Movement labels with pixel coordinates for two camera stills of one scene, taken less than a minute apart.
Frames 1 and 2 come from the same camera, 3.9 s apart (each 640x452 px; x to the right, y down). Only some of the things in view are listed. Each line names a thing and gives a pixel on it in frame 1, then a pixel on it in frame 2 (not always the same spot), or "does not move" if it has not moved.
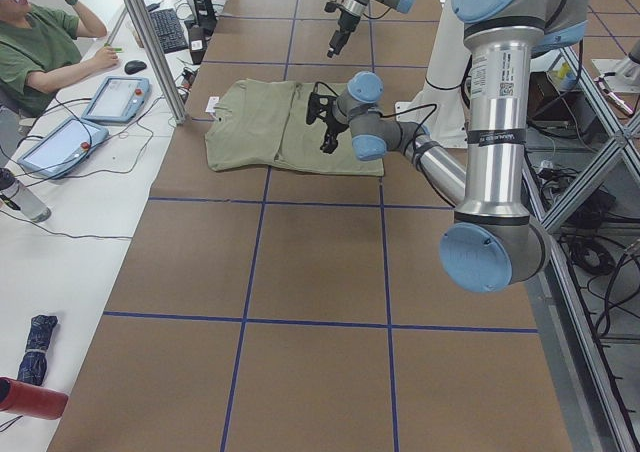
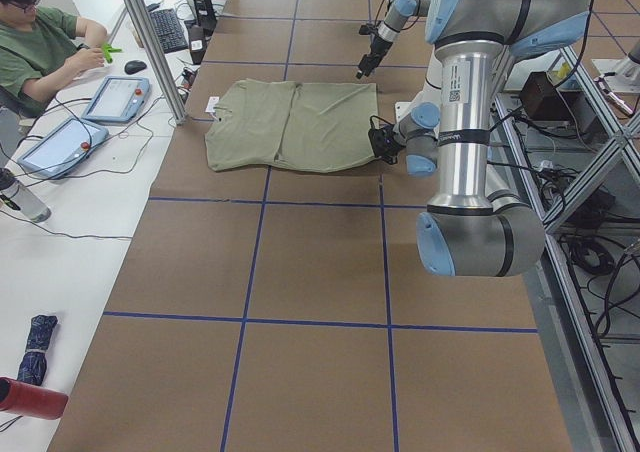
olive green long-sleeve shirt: (263, 124) does not move
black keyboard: (169, 30) does not move
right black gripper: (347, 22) to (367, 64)
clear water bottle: (23, 197) does not move
